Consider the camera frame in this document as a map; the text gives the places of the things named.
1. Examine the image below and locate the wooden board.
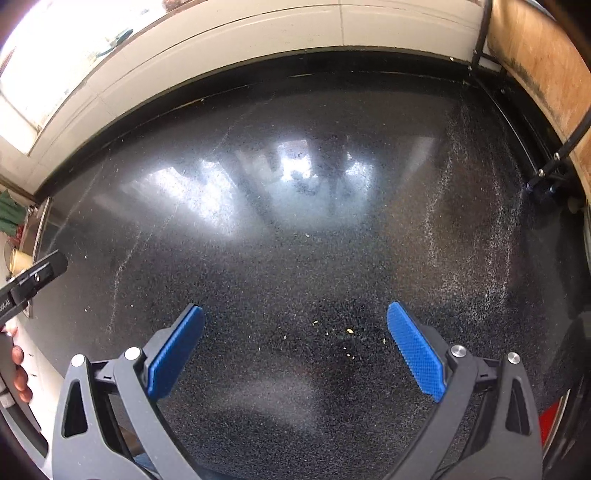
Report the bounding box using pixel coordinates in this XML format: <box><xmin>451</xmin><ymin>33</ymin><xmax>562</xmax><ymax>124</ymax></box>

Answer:
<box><xmin>487</xmin><ymin>0</ymin><xmax>591</xmax><ymax>181</ymax></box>

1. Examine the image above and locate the beige plastic object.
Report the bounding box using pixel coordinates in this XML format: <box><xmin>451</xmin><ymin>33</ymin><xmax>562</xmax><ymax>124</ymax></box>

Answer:
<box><xmin>7</xmin><ymin>249</ymin><xmax>35</xmax><ymax>276</ymax></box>

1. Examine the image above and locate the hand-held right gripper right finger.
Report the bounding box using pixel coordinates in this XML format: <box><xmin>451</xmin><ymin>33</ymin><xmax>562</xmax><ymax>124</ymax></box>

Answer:
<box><xmin>387</xmin><ymin>301</ymin><xmax>542</xmax><ymax>480</ymax></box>

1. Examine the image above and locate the metal sink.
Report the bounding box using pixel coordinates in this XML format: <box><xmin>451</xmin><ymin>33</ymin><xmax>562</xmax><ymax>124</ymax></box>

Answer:
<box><xmin>28</xmin><ymin>198</ymin><xmax>52</xmax><ymax>319</ymax></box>

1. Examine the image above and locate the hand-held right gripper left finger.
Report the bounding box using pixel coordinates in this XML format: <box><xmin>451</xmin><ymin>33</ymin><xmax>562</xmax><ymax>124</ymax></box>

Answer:
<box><xmin>52</xmin><ymin>304</ymin><xmax>206</xmax><ymax>480</ymax></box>

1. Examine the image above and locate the red container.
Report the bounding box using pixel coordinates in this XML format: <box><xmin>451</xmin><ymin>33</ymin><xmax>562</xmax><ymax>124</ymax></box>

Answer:
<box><xmin>540</xmin><ymin>397</ymin><xmax>574</xmax><ymax>446</ymax></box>

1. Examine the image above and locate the black metal rack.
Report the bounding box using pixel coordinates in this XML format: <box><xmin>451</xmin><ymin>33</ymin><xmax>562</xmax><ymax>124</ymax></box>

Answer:
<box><xmin>471</xmin><ymin>0</ymin><xmax>591</xmax><ymax>204</ymax></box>

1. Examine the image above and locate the person's left hand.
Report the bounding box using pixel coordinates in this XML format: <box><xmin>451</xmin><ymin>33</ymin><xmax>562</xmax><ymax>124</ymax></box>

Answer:
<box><xmin>2</xmin><ymin>323</ymin><xmax>34</xmax><ymax>403</ymax></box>

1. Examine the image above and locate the green cloth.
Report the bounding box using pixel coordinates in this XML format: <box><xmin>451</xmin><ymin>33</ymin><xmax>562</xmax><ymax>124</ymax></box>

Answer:
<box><xmin>0</xmin><ymin>189</ymin><xmax>26</xmax><ymax>236</ymax></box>

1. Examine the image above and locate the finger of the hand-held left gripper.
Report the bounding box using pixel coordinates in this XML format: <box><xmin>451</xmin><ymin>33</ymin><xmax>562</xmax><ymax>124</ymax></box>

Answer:
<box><xmin>11</xmin><ymin>250</ymin><xmax>68</xmax><ymax>303</ymax></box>

